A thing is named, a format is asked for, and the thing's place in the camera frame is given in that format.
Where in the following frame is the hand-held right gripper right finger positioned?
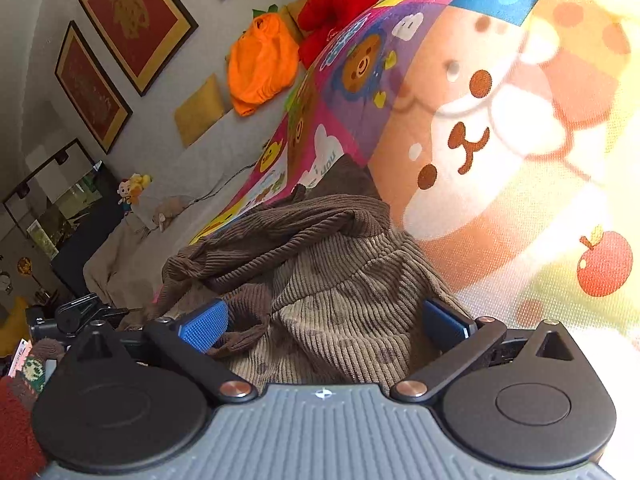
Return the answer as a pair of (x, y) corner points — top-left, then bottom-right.
(391, 299), (576, 404)

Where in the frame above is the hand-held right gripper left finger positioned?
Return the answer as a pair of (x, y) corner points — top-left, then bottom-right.
(75, 299), (259, 405)

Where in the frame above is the brown corduroy garment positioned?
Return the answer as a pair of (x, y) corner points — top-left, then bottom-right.
(150, 154), (483, 402)

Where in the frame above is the person's left forearm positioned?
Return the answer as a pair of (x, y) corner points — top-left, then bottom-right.
(0, 338), (66, 480)

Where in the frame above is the black cabinet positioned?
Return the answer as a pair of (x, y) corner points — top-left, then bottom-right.
(50, 204), (127, 297)

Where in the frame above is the beige throw blanket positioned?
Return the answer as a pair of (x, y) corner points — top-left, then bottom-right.
(82, 219), (173, 307)

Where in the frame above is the glass fish tank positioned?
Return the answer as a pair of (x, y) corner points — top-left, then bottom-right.
(2, 139), (126, 262)

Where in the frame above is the beige plush toy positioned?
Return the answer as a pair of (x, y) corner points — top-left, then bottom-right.
(149, 197), (187, 234)

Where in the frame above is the small yellow plush doll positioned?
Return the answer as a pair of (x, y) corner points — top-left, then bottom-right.
(117, 173), (152, 206)

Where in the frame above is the colourful printed blanket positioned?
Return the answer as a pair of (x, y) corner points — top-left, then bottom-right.
(190, 0), (640, 352)

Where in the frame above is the yellow square cushion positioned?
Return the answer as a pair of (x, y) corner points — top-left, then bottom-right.
(173, 74), (234, 149)
(279, 0), (321, 42)

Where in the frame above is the narrow red framed picture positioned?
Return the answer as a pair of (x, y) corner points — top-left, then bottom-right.
(54, 20), (134, 155)

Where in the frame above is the orange cloth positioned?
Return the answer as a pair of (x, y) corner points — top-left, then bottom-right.
(227, 4), (301, 118)

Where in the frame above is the large red framed picture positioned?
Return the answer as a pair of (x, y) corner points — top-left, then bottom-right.
(78, 0), (200, 97)

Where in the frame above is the thin dark cable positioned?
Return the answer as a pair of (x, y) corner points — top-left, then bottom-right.
(186, 162), (257, 207)

